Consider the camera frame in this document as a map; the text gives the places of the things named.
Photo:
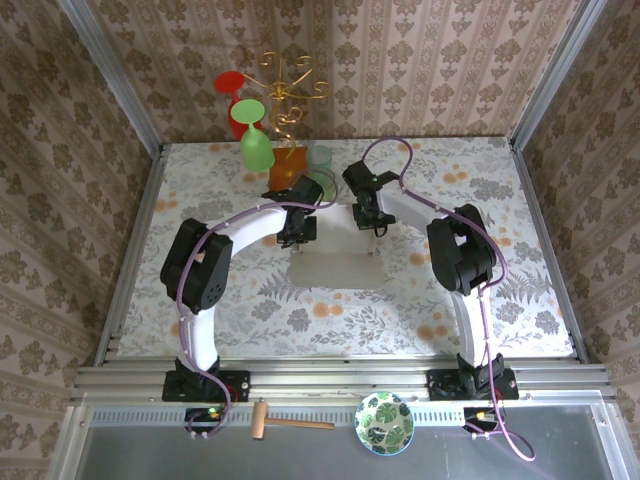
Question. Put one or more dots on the white cloth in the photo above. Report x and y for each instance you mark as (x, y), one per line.
(335, 270)

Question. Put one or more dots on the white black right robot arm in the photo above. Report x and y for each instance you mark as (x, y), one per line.
(405, 207)

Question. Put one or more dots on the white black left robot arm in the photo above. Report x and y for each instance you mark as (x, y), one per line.
(250, 230)

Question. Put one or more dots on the pale teal translucent cup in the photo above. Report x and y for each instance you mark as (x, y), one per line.
(320, 156)

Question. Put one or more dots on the green plastic wine glass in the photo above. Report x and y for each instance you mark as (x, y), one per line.
(257, 150)

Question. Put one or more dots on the floral patterned table cover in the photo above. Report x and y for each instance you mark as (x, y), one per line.
(350, 325)

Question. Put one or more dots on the red plastic wine glass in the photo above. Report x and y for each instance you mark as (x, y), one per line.
(229, 82)

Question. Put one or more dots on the wooden mallet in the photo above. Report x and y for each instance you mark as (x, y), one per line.
(259, 420)

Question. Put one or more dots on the small left controller board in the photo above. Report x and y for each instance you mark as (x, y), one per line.
(200, 415)

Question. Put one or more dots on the small controller board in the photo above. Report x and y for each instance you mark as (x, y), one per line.
(475, 417)
(200, 415)

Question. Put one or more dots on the leaf patterned bowl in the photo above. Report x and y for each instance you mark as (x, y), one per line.
(385, 425)

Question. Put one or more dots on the small right controller board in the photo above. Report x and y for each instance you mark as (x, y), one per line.
(475, 417)

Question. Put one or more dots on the grey metal sheet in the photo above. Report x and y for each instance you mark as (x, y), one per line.
(300, 460)

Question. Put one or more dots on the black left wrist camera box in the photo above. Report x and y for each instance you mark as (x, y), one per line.
(307, 192)

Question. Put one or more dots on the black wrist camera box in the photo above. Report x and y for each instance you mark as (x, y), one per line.
(356, 175)
(307, 192)

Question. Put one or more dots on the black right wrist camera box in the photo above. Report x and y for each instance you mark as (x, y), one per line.
(356, 175)

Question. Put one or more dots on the aluminium frame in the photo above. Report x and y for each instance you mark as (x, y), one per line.
(350, 380)

